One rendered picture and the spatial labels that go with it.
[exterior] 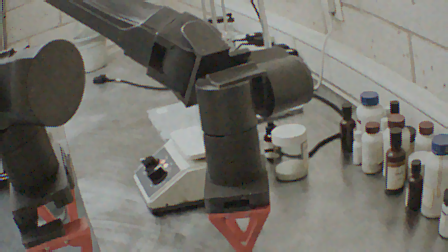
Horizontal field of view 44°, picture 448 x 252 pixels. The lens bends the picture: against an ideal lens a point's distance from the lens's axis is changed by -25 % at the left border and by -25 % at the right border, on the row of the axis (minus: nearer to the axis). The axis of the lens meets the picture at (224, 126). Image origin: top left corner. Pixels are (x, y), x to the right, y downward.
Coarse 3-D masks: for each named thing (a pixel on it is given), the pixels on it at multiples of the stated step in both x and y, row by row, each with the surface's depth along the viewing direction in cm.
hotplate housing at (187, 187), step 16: (176, 160) 113; (192, 160) 112; (176, 176) 109; (192, 176) 110; (144, 192) 113; (160, 192) 109; (176, 192) 110; (192, 192) 110; (160, 208) 110; (176, 208) 111
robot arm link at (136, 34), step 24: (48, 0) 81; (72, 0) 78; (96, 0) 77; (120, 0) 78; (96, 24) 78; (120, 24) 76; (144, 24) 74; (168, 24) 75; (144, 48) 76; (168, 48) 74; (168, 72) 76
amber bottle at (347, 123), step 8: (344, 104) 121; (344, 112) 120; (352, 112) 121; (344, 120) 121; (352, 120) 121; (344, 128) 121; (352, 128) 121; (344, 136) 122; (352, 136) 121; (344, 144) 122; (352, 144) 122; (344, 152) 123
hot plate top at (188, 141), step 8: (192, 128) 120; (176, 136) 117; (184, 136) 117; (192, 136) 116; (176, 144) 115; (184, 144) 113; (192, 144) 113; (200, 144) 113; (184, 152) 110; (192, 152) 110; (200, 152) 110
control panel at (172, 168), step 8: (160, 152) 119; (168, 152) 117; (160, 160) 117; (168, 160) 115; (144, 168) 118; (168, 168) 113; (176, 168) 111; (144, 176) 116; (168, 176) 111; (144, 184) 114; (152, 184) 112; (160, 184) 110; (152, 192) 110
